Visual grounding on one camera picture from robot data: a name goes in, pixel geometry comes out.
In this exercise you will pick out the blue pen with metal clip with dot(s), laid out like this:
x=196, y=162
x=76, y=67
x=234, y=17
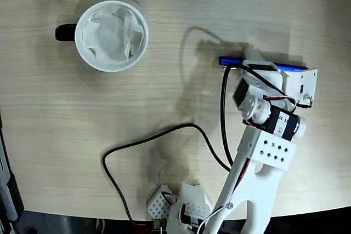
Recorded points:
x=230, y=60

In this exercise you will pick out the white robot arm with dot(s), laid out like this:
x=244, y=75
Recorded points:
x=244, y=184

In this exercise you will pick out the crumpled white tissue paper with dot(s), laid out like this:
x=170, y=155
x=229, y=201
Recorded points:
x=109, y=36

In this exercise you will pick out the grey and black stand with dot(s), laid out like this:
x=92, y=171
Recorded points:
x=6, y=190

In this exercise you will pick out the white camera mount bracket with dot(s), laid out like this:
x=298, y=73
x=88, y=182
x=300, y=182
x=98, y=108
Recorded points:
x=299, y=80

